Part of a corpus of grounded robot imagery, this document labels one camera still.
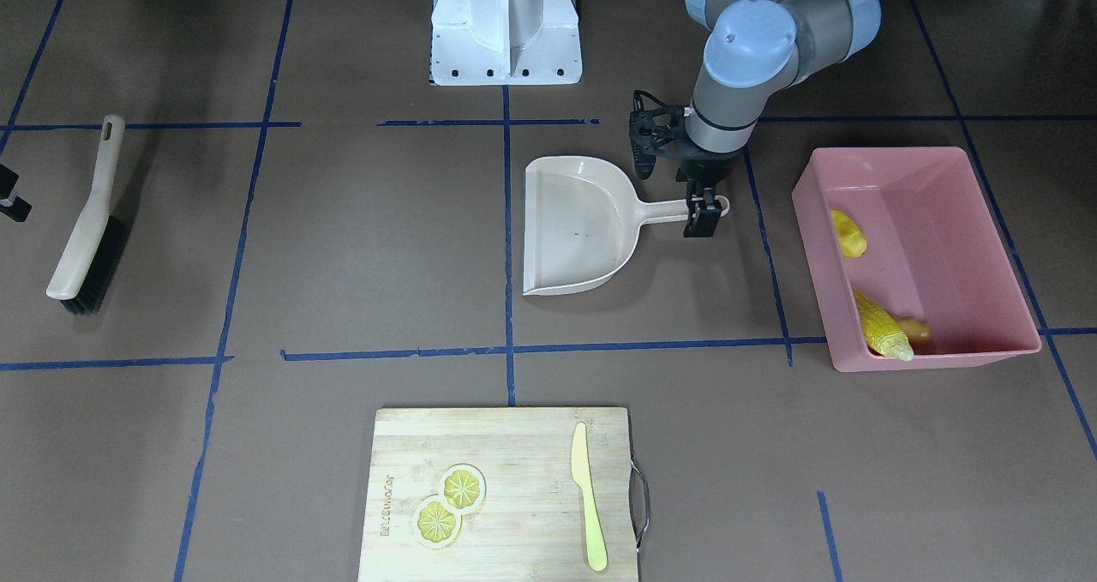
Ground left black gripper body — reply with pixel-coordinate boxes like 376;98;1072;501
627;90;740;190

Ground beige hand brush black bristles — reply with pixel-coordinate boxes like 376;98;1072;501
46;114;129;315

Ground beige plastic dustpan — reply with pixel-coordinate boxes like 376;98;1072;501
522;155;688;296

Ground yellow potato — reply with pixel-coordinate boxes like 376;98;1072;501
830;208;869;259

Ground yellow corn cob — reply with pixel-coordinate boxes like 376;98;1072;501
853;290;915;361

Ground orange ginger root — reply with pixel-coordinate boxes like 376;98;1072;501
896;317;932;347

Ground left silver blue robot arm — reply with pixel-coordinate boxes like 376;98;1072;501
627;0;882;238

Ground pink plastic bin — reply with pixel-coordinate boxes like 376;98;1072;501
792;146;1042;372

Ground bamboo cutting board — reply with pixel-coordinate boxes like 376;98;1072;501
357;406;645;581

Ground yellow plastic knife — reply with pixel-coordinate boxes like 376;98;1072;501
569;422;608;572

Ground lemon slice far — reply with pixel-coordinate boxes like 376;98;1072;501
438;464;489;516

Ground lemon slice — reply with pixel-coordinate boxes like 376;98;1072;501
411;495;463;549
438;464;489;516

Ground lemon slice near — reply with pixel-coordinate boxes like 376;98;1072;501
411;495;463;549

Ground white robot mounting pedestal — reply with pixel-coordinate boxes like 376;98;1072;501
429;0;584;87

